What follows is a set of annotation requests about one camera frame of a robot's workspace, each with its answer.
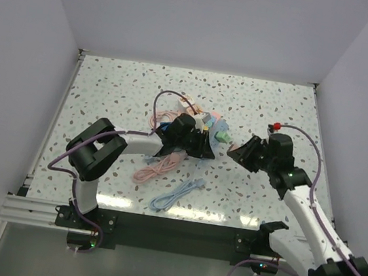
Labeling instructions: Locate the aluminium front rail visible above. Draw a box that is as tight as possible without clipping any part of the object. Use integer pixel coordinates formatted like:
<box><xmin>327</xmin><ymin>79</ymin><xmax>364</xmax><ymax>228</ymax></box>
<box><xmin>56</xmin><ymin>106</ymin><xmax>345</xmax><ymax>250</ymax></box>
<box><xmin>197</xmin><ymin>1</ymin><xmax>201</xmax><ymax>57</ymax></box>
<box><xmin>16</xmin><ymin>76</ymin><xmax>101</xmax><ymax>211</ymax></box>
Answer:
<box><xmin>0</xmin><ymin>192</ymin><xmax>73</xmax><ymax>231</ymax></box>

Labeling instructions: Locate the blue cube socket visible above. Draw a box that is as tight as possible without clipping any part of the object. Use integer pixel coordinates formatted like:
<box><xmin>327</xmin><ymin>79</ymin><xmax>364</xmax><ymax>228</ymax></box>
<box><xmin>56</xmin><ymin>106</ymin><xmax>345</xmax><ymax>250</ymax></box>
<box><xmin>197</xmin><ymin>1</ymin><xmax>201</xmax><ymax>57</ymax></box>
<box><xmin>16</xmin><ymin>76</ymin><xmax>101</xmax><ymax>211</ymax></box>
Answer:
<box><xmin>159</xmin><ymin>122</ymin><xmax>170</xmax><ymax>132</ymax></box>

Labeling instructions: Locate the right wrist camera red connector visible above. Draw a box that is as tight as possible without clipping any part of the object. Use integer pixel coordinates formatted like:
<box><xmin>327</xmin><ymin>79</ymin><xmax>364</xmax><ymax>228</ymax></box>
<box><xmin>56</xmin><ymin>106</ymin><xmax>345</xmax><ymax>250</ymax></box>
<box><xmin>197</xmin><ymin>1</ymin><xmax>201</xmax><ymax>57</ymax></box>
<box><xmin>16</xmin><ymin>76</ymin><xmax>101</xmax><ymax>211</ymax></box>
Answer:
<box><xmin>268</xmin><ymin>122</ymin><xmax>282</xmax><ymax>131</ymax></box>

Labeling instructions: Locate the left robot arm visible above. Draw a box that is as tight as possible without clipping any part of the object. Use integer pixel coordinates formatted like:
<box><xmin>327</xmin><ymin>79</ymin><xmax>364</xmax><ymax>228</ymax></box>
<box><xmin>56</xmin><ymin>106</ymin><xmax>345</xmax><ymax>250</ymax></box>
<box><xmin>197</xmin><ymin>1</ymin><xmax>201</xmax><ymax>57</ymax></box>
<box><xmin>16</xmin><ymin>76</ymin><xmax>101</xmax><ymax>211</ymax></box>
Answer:
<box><xmin>66</xmin><ymin>114</ymin><xmax>215</xmax><ymax>228</ymax></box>

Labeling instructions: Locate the light blue coiled cable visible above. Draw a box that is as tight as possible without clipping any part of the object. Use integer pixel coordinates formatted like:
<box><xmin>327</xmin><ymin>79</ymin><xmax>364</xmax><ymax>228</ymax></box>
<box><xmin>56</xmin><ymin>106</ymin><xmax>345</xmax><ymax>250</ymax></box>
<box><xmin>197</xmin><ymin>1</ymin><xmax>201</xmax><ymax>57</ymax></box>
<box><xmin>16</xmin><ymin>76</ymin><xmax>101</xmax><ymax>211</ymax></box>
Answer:
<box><xmin>143</xmin><ymin>154</ymin><xmax>162</xmax><ymax>167</ymax></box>

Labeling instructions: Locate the light green charger plug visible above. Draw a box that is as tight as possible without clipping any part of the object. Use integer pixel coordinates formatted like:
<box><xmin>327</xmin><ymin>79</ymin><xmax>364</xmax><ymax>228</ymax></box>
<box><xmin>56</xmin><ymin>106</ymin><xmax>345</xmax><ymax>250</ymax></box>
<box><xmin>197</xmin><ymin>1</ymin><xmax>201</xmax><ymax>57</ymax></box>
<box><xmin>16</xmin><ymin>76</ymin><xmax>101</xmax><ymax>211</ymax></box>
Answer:
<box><xmin>215</xmin><ymin>131</ymin><xmax>231</xmax><ymax>144</ymax></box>

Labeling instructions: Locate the pink brown charger plug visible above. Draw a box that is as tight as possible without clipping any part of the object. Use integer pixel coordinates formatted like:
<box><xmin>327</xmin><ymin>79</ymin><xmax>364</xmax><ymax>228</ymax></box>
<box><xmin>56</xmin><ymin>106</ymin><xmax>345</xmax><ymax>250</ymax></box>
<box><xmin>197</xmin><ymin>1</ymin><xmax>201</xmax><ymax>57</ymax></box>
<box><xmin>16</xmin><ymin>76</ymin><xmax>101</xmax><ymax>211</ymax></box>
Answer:
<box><xmin>228</xmin><ymin>144</ymin><xmax>240</xmax><ymax>152</ymax></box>

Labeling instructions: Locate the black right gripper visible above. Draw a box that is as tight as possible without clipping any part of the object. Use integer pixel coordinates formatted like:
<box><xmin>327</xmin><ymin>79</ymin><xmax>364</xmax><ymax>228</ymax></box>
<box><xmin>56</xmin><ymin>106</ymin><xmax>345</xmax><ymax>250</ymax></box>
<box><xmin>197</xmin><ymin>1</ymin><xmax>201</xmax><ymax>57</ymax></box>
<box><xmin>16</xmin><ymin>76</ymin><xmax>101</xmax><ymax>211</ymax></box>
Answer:
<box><xmin>225</xmin><ymin>132</ymin><xmax>278</xmax><ymax>176</ymax></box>

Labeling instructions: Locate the blue strip power cable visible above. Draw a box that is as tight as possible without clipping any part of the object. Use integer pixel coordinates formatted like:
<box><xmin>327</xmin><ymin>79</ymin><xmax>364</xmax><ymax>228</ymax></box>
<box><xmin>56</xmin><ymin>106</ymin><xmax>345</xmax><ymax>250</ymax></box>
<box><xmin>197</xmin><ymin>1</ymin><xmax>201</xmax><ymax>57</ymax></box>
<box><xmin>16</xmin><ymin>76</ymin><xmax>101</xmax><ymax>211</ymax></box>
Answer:
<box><xmin>148</xmin><ymin>171</ymin><xmax>207</xmax><ymax>219</ymax></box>

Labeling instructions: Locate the light blue power strip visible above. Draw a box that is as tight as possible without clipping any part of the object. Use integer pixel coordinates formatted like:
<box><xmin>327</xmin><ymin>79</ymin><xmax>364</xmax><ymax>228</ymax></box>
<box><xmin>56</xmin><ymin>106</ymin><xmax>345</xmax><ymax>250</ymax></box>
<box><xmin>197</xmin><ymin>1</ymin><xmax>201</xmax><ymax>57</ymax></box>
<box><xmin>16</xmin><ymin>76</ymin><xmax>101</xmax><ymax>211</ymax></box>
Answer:
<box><xmin>209</xmin><ymin>118</ymin><xmax>230</xmax><ymax>153</ymax></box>

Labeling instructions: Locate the pink power strip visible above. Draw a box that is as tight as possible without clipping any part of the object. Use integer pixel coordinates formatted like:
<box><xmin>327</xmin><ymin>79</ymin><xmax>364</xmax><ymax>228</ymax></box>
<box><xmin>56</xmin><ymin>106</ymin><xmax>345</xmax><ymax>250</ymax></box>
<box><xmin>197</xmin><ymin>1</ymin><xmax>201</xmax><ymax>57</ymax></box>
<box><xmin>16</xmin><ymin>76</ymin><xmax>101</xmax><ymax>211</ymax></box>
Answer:
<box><xmin>207</xmin><ymin>111</ymin><xmax>221</xmax><ymax>126</ymax></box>

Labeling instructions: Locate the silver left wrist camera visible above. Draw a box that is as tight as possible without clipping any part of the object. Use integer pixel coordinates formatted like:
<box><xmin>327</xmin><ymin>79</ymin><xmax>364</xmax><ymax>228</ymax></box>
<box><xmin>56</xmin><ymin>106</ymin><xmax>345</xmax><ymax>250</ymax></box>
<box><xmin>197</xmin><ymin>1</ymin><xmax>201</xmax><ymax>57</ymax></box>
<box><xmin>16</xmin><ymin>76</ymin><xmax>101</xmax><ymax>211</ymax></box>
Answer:
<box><xmin>193</xmin><ymin>112</ymin><xmax>212</xmax><ymax>131</ymax></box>

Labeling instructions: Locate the white tiger cube socket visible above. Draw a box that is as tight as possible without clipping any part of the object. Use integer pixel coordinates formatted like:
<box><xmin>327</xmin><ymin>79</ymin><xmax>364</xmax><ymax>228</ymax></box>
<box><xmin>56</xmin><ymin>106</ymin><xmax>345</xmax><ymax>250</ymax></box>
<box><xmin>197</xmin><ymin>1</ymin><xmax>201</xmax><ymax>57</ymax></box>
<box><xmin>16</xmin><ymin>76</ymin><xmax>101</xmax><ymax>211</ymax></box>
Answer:
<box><xmin>177</xmin><ymin>95</ymin><xmax>195</xmax><ymax>114</ymax></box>

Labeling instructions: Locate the pink strip power cable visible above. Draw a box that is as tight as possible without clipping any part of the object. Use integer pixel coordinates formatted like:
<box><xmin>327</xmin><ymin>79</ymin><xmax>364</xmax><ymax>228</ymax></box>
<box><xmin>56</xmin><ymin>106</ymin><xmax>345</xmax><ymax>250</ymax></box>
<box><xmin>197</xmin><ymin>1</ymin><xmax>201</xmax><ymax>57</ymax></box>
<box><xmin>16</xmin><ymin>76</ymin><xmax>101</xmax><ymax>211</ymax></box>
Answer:
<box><xmin>131</xmin><ymin>146</ymin><xmax>188</xmax><ymax>190</ymax></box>

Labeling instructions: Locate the black mounting base plate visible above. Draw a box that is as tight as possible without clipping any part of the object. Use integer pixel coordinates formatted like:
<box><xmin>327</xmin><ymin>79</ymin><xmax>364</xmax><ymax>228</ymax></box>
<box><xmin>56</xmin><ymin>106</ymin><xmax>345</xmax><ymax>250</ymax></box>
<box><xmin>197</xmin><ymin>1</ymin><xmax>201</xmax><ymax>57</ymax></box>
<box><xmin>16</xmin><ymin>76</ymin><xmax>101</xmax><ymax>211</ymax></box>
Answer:
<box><xmin>54</xmin><ymin>203</ymin><xmax>279</xmax><ymax>265</ymax></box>

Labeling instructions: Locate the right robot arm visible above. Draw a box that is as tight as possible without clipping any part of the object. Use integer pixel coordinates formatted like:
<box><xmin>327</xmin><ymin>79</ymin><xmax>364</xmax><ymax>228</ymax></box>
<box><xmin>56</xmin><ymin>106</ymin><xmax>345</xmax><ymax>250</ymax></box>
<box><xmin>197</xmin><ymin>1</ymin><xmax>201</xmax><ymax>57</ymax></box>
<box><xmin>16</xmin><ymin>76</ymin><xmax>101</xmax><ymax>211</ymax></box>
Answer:
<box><xmin>227</xmin><ymin>133</ymin><xmax>368</xmax><ymax>276</ymax></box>

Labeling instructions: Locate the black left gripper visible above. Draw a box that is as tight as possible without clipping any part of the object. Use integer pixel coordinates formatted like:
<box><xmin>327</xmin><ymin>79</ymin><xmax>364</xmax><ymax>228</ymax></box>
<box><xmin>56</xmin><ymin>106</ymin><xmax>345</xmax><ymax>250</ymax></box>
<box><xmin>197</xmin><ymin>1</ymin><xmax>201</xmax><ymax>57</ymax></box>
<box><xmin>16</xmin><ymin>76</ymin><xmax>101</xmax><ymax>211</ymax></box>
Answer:
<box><xmin>174</xmin><ymin>125</ymin><xmax>218</xmax><ymax>160</ymax></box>

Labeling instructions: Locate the pink coiled power cable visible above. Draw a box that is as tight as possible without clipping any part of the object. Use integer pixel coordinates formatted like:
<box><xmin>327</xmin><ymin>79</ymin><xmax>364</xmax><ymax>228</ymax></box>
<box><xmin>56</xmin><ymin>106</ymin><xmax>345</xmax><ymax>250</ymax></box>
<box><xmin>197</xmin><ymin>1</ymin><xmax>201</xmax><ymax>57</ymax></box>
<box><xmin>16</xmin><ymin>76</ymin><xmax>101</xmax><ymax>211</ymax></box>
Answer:
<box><xmin>147</xmin><ymin>105</ymin><xmax>182</xmax><ymax>133</ymax></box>

